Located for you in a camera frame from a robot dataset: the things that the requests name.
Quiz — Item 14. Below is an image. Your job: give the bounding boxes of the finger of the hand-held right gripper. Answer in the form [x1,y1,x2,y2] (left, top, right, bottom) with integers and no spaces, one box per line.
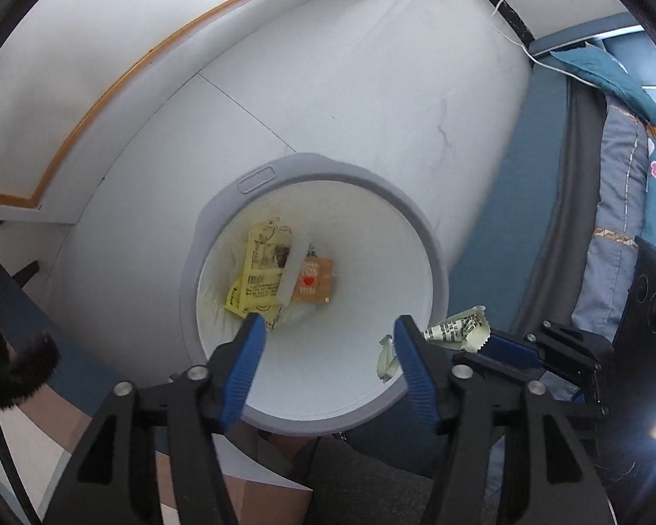
[455,351,531,381]
[484,331,542,370]

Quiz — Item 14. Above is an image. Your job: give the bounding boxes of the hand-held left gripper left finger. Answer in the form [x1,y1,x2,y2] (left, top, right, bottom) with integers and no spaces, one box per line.
[44,314,267,525]

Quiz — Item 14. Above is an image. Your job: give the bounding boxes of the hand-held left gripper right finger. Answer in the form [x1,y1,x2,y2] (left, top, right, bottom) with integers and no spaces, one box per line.
[394,314,618,525]

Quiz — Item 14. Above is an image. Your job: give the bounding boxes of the yellow text plastic wrapper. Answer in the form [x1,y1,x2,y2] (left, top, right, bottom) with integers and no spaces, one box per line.
[245,217,295,288]

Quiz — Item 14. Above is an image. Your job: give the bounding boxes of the orange paper packet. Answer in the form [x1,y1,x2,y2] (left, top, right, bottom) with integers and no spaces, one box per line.
[291,254,337,305]

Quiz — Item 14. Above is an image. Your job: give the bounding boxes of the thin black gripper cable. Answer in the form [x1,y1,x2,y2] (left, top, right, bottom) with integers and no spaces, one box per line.
[0,402,42,525]

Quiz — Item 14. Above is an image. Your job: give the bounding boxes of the white cable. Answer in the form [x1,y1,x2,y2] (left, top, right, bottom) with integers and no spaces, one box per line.
[489,0,599,85]

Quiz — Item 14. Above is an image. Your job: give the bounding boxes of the black fuzzy strap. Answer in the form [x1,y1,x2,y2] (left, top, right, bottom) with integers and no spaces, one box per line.
[0,306,62,411]

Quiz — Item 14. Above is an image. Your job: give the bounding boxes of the white trash bin grey rim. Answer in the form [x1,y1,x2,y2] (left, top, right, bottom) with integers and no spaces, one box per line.
[179,152,450,438]

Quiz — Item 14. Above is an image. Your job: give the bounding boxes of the black baseboard strip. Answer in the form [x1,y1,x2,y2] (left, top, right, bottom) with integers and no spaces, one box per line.
[454,0,537,47]

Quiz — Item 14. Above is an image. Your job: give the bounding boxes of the blue bed frame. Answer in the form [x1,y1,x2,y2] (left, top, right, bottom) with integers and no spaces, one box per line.
[448,11,643,340]

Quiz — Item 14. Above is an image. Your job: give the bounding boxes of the blue grey floral quilt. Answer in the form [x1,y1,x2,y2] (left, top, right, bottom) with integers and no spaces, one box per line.
[571,93,656,343]

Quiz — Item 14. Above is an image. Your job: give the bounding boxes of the clear pale yellow wrapper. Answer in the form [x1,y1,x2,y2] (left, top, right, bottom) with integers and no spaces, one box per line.
[376,309,491,385]

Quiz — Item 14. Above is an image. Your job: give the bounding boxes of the white plastic strip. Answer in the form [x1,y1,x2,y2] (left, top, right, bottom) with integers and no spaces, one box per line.
[276,236,314,305]

